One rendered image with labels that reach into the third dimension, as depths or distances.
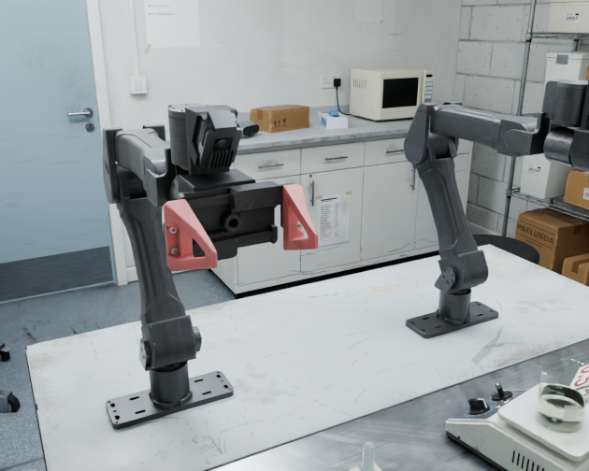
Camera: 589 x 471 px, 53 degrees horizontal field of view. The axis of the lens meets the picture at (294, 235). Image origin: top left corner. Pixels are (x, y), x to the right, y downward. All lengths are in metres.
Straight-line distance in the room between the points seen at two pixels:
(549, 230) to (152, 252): 2.84
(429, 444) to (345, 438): 0.12
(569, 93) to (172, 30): 2.78
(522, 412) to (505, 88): 3.47
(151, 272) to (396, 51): 3.45
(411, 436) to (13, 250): 2.89
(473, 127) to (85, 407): 0.82
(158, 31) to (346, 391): 2.75
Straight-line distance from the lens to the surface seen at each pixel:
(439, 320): 1.27
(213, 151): 0.59
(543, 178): 3.50
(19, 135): 3.42
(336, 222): 3.47
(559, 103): 1.00
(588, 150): 0.97
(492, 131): 1.09
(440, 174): 1.22
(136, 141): 0.87
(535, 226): 3.62
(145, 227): 0.95
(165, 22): 3.51
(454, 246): 1.20
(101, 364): 1.16
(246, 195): 0.58
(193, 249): 0.58
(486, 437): 0.92
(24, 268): 3.61
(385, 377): 1.09
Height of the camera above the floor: 1.49
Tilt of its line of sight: 20 degrees down
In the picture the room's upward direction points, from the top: straight up
